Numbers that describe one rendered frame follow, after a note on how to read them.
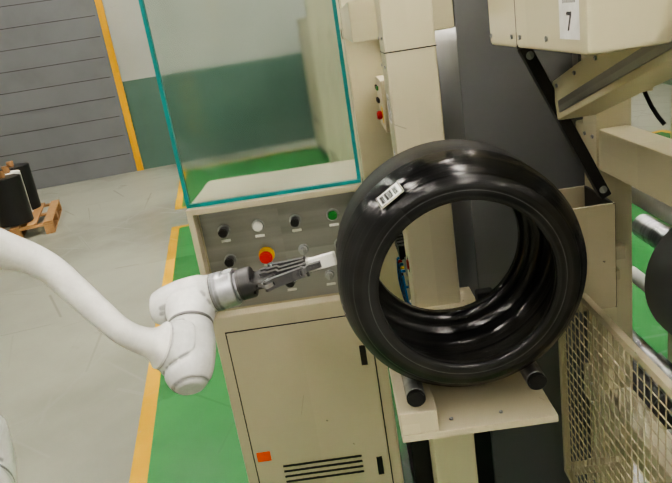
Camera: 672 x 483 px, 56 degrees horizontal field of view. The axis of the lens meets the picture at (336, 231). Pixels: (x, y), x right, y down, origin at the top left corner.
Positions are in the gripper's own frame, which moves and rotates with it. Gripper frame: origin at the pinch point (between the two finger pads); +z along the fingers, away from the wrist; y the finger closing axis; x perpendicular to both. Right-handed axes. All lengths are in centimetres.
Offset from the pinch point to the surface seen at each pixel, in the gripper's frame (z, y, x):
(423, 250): 24.8, 26.3, 14.5
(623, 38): 60, -36, -34
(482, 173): 38.5, -10.6, -12.6
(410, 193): 23.2, -11.0, -12.9
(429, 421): 13.6, -10.6, 41.7
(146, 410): -128, 149, 106
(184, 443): -101, 116, 110
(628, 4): 61, -36, -39
